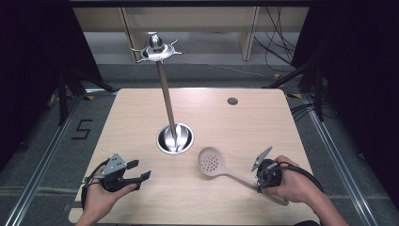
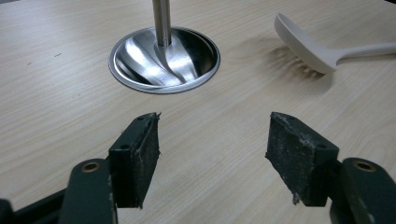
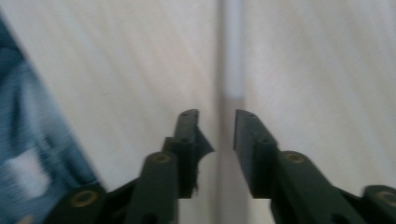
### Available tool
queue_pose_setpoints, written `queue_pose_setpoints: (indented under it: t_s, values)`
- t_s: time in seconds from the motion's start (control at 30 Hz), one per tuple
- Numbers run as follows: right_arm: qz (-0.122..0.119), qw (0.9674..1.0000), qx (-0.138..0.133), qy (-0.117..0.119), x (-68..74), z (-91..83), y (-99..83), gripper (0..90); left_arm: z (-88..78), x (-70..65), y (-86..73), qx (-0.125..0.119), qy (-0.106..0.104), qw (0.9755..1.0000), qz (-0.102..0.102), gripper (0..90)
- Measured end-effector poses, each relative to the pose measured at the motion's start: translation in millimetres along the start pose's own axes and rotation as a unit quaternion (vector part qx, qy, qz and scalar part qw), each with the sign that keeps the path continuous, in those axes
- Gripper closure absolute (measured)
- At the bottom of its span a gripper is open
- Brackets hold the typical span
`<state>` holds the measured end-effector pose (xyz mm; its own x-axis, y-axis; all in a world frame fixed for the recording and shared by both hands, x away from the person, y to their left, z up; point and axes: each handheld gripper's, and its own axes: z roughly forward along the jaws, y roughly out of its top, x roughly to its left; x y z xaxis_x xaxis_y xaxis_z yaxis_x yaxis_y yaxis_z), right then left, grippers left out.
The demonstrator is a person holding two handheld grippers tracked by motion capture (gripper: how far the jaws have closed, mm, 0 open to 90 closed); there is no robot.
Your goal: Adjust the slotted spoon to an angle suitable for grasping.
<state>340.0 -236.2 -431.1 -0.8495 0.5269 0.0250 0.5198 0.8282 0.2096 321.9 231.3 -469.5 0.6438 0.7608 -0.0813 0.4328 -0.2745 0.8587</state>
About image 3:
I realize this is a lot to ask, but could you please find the blue denim cloth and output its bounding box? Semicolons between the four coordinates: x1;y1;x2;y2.
0;17;98;224

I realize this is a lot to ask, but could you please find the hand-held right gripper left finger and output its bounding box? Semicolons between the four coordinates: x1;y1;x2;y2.
124;108;215;224

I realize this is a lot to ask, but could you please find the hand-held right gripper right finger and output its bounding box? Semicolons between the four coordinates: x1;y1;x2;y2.
233;108;368;224

